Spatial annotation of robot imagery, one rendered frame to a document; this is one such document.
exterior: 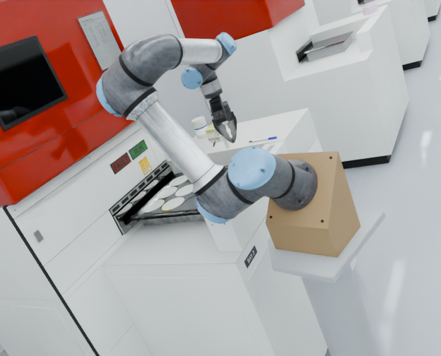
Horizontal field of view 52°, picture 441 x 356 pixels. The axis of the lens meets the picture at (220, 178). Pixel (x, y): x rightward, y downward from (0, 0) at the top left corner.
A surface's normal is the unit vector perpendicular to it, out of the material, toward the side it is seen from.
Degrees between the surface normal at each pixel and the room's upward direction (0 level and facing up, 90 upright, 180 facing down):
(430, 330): 0
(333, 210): 90
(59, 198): 90
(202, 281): 90
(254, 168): 42
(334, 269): 0
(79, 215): 90
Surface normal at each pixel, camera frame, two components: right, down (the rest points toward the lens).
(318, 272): -0.36, -0.86
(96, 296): 0.83, -0.12
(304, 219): -0.69, -0.24
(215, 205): -0.38, 0.40
